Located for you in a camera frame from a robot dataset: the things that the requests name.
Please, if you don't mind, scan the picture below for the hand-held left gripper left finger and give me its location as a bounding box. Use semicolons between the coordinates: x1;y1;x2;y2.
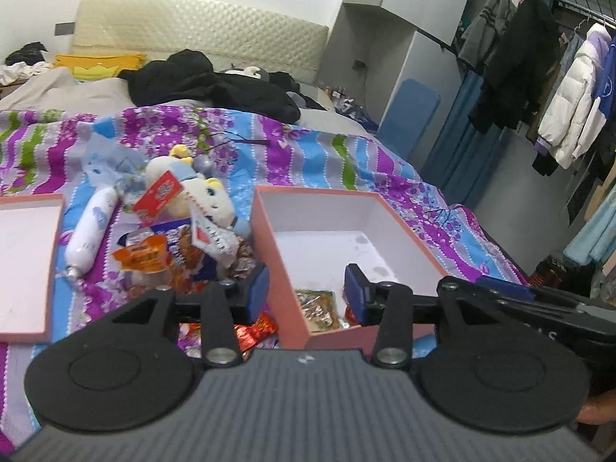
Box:
110;264;271;368

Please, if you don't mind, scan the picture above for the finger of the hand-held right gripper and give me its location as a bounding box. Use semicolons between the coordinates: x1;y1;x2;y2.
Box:
475;276;602;313

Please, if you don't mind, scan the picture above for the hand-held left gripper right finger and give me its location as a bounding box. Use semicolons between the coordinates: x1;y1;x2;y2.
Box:
343;263;501;369

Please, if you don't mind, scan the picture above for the pink cardboard box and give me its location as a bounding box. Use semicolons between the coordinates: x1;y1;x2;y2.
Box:
250;185;450;352

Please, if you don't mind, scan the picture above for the blue cookie packet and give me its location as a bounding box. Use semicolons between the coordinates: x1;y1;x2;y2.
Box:
118;218;251;281

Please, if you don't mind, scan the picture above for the orange snack packet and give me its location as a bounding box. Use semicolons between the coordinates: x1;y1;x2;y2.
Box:
112;230;175;276

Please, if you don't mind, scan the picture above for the red label snack packet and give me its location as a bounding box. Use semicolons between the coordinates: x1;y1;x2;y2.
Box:
132;172;184;225

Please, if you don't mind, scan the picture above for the person's right hand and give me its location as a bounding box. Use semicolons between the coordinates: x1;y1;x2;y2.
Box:
576;391;616;425

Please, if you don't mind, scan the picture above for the gold foil snack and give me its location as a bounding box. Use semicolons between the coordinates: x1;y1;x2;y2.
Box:
295;289;340;333

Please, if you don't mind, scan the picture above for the white red-print snack packet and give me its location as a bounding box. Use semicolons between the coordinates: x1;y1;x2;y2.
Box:
190;201;238;257

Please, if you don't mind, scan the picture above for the yellow white plush toy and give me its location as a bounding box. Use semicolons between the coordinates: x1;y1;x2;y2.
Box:
144;144;251;240

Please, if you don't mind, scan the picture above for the light blue garment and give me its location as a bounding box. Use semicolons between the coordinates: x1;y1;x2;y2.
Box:
562;187;616;266

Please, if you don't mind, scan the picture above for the blue curtain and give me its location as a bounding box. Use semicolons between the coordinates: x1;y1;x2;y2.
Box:
422;70;512;209

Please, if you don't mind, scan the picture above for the floral striped blanket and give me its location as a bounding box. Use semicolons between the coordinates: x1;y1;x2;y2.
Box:
0;103;530;446

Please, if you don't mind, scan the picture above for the white plastic bottle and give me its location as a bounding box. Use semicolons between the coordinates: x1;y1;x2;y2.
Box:
64;187;119;282

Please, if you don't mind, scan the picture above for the blue padded board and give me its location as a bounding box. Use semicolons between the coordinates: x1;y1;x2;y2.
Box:
375;78;442;162

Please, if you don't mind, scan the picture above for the white purple puffer jacket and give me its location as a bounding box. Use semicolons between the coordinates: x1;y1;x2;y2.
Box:
536;23;615;170

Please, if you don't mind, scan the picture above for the group of small bottles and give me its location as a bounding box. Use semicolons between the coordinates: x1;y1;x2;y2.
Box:
326;85;367;112

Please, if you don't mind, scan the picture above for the clear blue-print plastic bag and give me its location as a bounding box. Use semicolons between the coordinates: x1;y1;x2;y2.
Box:
79;134;151;189

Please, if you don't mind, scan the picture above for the black jacket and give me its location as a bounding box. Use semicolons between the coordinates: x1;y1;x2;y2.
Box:
118;49;329;122

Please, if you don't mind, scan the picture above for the grey white plush toy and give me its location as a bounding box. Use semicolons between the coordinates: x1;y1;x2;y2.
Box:
223;64;273;84

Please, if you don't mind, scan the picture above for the black hanging coat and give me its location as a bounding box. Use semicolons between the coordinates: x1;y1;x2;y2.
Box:
468;0;560;134

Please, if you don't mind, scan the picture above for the pink box lid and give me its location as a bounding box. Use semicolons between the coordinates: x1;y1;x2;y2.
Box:
0;193;66;342

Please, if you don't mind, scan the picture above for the grey hanging hoodie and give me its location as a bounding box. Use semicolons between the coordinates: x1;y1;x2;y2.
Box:
457;0;517;76

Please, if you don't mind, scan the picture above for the grey wardrobe cabinet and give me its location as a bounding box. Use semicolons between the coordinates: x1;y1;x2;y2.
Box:
316;0;482;136

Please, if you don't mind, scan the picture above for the cream quilted headboard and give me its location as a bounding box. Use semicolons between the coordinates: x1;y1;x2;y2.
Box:
71;0;331;84

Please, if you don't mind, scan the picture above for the yellow pillow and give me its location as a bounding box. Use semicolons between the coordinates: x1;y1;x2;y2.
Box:
52;53;147;82

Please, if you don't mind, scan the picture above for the beige blanket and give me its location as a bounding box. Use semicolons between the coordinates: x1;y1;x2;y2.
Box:
0;67;134;112

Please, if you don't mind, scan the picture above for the white cloth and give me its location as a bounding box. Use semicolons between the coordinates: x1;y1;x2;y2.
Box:
0;62;55;85

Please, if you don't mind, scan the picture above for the black cloth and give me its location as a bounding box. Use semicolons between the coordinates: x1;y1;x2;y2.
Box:
5;42;49;66

